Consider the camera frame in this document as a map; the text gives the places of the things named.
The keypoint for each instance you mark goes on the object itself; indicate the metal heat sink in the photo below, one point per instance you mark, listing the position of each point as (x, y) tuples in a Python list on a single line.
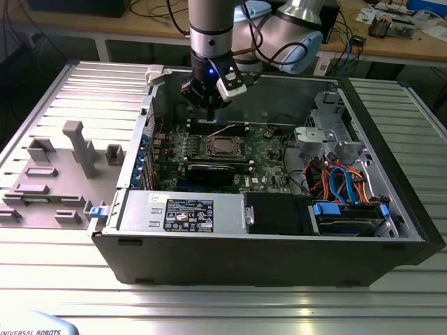
[(379, 28)]

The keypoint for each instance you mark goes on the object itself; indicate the silver CPU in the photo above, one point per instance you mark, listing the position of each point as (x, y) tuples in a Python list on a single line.
[(224, 145)]

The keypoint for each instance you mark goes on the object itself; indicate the grey parts rack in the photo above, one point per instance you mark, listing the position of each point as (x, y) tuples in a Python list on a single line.
[(70, 195)]

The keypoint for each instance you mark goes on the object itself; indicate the black PC case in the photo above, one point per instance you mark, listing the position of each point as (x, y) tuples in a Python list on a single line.
[(244, 261)]

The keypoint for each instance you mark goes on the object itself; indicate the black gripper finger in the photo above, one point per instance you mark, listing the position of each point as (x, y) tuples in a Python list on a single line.
[(193, 94), (216, 103)]

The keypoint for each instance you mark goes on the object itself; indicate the grey electronic device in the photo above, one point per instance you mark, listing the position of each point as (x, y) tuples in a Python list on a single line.
[(403, 28)]

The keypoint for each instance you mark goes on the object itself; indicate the blue case latch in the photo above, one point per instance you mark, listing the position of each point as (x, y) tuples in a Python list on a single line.
[(97, 213)]

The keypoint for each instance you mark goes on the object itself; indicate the CPU socket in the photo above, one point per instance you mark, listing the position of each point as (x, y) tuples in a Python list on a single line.
[(208, 154)]

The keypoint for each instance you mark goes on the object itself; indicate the pale blue teach pendant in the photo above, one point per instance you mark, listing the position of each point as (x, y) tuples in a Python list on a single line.
[(35, 324)]

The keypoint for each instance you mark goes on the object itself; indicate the black RAM slot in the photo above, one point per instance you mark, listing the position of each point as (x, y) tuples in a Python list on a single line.
[(241, 160)]

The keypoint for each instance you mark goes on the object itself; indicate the green RAM stick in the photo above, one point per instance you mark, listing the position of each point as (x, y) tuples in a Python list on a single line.
[(50, 200)]

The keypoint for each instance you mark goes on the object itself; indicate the blue card retention tabs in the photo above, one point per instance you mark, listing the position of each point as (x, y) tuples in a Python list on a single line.
[(139, 158)]

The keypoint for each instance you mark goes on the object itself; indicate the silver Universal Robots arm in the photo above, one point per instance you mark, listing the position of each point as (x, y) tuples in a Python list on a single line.
[(209, 31)]

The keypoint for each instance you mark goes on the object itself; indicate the wooden desk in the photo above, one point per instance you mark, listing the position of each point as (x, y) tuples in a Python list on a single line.
[(157, 26)]

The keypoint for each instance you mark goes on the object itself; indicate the round coin battery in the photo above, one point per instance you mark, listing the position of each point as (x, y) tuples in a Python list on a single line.
[(269, 132)]

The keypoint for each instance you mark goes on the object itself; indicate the hard disk in blue carrier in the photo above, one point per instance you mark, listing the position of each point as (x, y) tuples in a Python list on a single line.
[(326, 211)]

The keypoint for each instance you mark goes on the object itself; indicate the black graphics card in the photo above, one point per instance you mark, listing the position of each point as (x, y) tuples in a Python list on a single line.
[(209, 174)]

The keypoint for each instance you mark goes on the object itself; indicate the tall black box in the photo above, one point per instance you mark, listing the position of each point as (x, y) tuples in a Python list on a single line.
[(333, 24)]

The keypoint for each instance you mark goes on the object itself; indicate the silver metal drive cage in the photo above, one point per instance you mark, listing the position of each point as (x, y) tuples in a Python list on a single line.
[(309, 137)]

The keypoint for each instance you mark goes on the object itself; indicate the white paper sheet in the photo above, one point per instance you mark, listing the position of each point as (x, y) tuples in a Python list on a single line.
[(365, 15)]

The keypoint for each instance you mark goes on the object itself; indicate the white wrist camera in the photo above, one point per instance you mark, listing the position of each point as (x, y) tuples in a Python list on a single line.
[(232, 91)]

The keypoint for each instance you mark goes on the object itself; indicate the silver power supply unit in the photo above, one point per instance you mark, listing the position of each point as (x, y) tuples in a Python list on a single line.
[(139, 213)]

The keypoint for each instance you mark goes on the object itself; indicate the green motherboard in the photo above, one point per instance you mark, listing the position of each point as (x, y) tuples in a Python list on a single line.
[(265, 164)]

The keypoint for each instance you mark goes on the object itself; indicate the small black box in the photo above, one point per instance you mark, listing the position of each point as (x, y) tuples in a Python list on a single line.
[(358, 40)]

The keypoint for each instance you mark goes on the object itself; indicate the black monitor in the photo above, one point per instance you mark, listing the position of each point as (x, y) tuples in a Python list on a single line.
[(70, 7)]

